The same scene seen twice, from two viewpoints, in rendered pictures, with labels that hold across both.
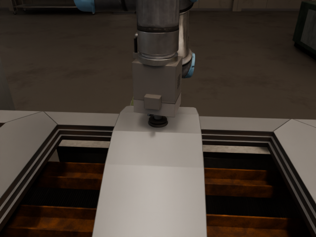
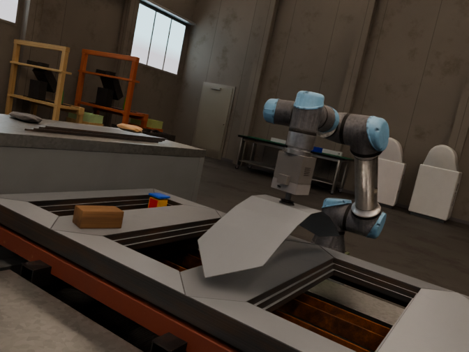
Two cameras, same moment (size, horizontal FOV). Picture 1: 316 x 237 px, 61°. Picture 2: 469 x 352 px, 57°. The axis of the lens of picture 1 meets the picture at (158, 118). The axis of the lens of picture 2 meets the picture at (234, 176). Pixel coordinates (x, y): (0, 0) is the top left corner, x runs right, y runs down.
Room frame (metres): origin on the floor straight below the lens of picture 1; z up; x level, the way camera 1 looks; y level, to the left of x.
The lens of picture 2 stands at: (-0.62, -0.40, 1.23)
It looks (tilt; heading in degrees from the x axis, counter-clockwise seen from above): 7 degrees down; 27
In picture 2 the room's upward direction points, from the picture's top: 12 degrees clockwise
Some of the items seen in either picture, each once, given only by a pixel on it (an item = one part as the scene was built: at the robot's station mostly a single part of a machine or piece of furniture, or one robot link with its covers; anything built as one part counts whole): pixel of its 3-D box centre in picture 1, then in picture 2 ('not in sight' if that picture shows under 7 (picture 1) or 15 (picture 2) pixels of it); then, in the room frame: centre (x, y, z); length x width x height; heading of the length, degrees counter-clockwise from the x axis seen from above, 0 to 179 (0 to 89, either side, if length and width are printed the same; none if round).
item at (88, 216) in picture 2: not in sight; (98, 216); (0.27, 0.45, 0.89); 0.12 x 0.06 x 0.05; 159
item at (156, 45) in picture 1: (156, 41); (299, 142); (0.50, 0.00, 1.21); 0.08 x 0.08 x 0.05
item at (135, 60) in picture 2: not in sight; (121, 104); (7.17, 6.92, 1.06); 1.63 x 1.46 x 2.11; 88
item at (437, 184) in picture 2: not in sight; (437, 181); (9.79, 0.02, 0.80); 0.82 x 0.73 x 1.61; 88
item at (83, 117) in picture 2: not in sight; (58, 97); (5.48, 7.04, 0.95); 1.48 x 1.32 x 1.91; 88
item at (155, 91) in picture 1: (154, 83); (290, 170); (0.49, 0.01, 1.13); 0.10 x 0.09 x 0.16; 165
